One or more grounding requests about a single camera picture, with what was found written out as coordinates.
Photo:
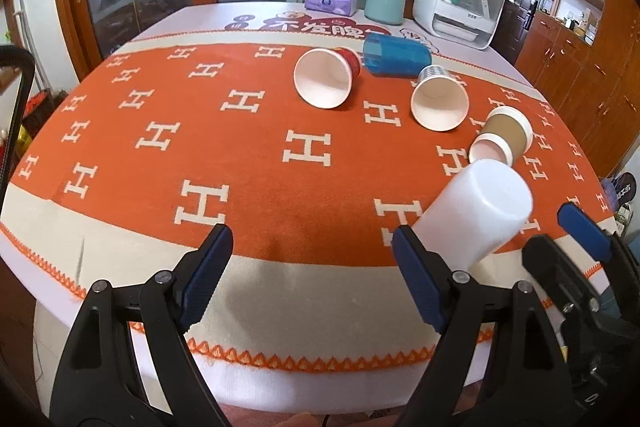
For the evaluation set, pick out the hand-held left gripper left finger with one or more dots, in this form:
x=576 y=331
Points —
x=206 y=271

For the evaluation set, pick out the blue plastic cup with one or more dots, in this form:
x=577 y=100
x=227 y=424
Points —
x=397 y=57

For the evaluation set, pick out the wooden cabinet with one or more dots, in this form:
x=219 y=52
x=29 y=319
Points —
x=582 y=22

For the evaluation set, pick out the silver striped paper cup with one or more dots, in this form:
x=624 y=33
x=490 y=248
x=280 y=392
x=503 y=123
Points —
x=440 y=99

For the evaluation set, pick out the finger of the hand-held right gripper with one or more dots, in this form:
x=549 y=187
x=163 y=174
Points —
x=555 y=267
x=582 y=229

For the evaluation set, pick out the brown paper cup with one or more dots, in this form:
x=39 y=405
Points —
x=507 y=132

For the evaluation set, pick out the white plastic cup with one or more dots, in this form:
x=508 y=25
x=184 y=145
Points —
x=480 y=207

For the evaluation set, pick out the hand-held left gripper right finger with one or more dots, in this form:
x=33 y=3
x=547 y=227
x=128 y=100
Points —
x=419 y=274

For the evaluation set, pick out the black metal frame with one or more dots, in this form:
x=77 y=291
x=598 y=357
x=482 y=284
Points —
x=20 y=107

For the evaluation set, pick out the white printed tablecloth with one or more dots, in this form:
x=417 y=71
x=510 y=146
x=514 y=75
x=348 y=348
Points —
x=280 y=19

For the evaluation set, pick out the red paper cup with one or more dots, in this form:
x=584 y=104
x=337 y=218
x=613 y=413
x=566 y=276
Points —
x=322 y=77

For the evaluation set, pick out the teal canister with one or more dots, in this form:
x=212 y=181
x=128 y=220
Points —
x=384 y=1

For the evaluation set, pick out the orange patterned blanket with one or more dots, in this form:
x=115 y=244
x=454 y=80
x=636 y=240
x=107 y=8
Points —
x=250 y=157

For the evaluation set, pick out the white countertop appliance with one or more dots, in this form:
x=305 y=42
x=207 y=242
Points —
x=457 y=14

